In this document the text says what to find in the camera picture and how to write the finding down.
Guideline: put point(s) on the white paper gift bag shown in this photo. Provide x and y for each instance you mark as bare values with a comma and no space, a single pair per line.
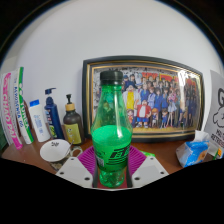
216,113

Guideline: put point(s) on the white bottle with blue cap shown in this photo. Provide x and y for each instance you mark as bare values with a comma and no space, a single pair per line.
39,123

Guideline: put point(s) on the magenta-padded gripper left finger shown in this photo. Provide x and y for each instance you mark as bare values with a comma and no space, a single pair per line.
86,159

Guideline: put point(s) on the green plastic drink bottle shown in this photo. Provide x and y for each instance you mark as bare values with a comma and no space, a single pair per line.
111,143

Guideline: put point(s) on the colourful puzzle cube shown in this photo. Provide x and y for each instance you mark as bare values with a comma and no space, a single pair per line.
219,153

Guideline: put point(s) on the tall pink and white box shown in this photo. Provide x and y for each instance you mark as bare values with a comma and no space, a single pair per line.
10,113

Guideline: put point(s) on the patterned ceramic mug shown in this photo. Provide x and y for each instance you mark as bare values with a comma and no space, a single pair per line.
53,150

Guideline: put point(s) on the framed group picture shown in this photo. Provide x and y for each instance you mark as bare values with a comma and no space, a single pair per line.
156,96

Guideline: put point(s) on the tall green and white box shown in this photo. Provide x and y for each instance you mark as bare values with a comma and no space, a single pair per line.
22,106

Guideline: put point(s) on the dark pump bottle yellow label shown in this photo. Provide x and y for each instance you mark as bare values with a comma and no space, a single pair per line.
73,126

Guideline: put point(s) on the blue tissue pack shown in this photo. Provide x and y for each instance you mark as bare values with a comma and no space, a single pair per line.
193,151

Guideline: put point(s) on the dark blue pump bottle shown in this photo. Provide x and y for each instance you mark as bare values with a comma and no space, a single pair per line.
53,118

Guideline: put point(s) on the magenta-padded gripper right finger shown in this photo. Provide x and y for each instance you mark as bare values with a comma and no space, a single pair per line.
136,159

